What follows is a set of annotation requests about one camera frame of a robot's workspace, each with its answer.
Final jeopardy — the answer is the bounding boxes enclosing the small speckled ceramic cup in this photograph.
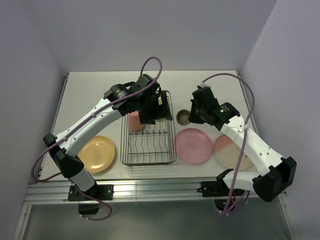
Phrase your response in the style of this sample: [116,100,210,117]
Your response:
[176,109,190,126]

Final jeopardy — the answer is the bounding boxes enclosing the wire dish rack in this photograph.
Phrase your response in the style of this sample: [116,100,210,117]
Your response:
[120,90,178,166]

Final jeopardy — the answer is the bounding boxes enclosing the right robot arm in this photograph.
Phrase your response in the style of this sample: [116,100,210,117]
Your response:
[189,85,297,202]

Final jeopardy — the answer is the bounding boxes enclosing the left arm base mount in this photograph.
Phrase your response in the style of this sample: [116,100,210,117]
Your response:
[67,184,114,221]

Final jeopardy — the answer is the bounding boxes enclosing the pink plastic plate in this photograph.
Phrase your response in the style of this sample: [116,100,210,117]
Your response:
[174,128,213,165]

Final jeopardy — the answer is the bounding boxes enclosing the pink plastic cup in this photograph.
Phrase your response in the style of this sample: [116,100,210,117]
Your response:
[127,111,144,132]

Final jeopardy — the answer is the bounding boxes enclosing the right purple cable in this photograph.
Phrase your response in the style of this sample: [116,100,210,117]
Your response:
[201,72,256,222]

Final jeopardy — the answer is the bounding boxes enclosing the aluminium frame rail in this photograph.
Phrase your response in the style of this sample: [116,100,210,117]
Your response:
[24,176,287,205]

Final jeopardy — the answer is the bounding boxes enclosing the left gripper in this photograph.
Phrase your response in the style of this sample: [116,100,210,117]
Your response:
[136,90,172,125]

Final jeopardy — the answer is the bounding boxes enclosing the pink cream floral plate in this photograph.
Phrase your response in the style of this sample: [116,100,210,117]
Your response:
[213,134,241,169]

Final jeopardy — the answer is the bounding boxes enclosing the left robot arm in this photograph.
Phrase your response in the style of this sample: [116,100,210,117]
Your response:
[43,74,173,200]

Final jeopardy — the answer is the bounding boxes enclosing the orange plastic plate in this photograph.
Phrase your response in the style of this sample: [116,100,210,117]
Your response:
[77,135,116,174]

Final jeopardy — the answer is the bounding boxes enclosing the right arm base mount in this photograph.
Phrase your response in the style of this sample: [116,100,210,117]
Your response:
[196,177,250,214]

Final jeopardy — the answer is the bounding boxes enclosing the purple cable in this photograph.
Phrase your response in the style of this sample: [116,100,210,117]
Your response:
[31,56,165,185]
[201,72,256,222]

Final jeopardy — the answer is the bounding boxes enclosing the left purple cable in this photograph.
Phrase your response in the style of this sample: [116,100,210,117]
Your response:
[31,56,165,185]

